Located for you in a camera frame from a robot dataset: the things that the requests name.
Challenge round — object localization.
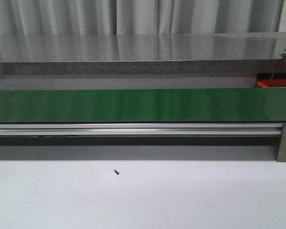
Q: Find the grey stone-look back shelf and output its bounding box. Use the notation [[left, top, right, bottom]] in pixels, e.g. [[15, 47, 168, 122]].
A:
[[0, 32, 286, 76]]

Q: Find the green conveyor belt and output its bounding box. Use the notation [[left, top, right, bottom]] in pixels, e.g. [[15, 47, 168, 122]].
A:
[[0, 88, 286, 123]]

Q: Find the red plastic tray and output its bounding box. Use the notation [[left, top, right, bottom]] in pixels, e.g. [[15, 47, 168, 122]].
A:
[[255, 73, 286, 88]]

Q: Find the grey curtain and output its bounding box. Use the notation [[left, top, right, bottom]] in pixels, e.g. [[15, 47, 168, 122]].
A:
[[0, 0, 283, 35]]

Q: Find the aluminium conveyor side rail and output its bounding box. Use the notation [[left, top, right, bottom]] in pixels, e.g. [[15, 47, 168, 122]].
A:
[[0, 123, 283, 136]]

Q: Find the red and black wire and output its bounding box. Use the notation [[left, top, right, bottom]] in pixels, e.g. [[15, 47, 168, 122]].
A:
[[268, 44, 286, 88]]

